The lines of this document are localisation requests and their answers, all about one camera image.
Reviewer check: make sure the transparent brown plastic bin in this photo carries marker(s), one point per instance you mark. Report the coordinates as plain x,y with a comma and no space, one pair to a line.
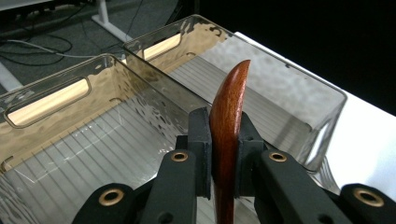
93,149
280,93

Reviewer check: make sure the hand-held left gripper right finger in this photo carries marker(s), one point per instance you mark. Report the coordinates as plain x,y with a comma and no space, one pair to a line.
280,189

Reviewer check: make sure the white metal desk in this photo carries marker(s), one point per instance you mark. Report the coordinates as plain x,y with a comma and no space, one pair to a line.
102,15

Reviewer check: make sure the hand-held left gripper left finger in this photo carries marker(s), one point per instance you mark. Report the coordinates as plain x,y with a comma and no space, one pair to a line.
180,186

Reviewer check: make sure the white table cover board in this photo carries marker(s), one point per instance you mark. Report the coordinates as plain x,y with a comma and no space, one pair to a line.
364,146

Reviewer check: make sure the brown wooden spoon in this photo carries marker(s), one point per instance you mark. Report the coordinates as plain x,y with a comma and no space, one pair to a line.
229,109

